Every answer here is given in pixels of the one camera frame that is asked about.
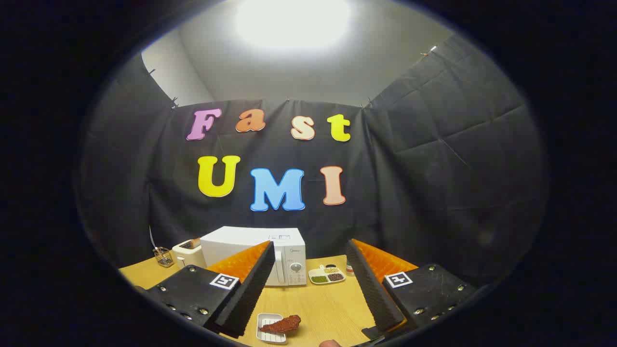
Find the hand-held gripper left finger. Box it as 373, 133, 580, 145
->
145, 240, 276, 339

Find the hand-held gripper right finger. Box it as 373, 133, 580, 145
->
345, 239, 478, 340

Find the brown roasted meat piece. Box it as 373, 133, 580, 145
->
259, 315, 302, 334

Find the white toaster oven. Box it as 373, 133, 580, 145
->
200, 227, 308, 287

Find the white bread toaster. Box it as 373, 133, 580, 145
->
172, 239, 207, 269

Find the small white ribbed tray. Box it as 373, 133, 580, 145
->
256, 313, 288, 345

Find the white divided bean dish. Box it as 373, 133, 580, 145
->
308, 264, 346, 285

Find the bright ceiling light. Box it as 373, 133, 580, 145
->
235, 0, 351, 50

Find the wire mesh basket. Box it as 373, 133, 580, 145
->
153, 247, 174, 268

